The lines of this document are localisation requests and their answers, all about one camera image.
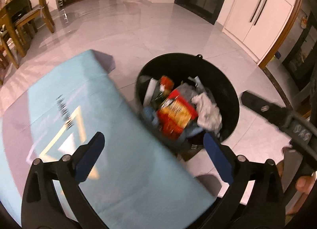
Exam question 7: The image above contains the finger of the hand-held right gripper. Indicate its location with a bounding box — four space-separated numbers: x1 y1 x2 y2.
240 90 294 133

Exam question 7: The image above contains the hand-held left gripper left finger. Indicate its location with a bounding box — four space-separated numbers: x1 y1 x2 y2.
21 132 107 229

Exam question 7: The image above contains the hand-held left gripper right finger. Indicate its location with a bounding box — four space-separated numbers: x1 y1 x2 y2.
198 132 287 229

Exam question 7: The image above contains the white plastic bag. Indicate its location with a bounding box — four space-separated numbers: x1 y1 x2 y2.
191 93 222 133

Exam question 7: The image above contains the black plastic bucket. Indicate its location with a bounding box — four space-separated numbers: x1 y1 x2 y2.
135 53 240 155

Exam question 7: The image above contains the yellow snack packet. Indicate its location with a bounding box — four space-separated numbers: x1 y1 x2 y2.
156 89 199 140

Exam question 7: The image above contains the person's right hand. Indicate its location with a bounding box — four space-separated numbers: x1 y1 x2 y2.
287 172 317 216

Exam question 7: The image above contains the blue grey tablecloth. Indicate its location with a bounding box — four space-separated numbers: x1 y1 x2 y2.
0 49 218 229

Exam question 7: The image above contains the dark display cabinet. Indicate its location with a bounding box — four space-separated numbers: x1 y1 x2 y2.
282 9 317 91

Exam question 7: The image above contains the white double door wardrobe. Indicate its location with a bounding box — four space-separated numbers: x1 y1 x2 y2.
222 0 294 63

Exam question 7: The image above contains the wooden chair with cushion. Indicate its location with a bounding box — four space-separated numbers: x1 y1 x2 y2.
15 0 55 46

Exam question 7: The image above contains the wooden dining table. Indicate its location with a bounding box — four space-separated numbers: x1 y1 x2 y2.
0 0 32 57

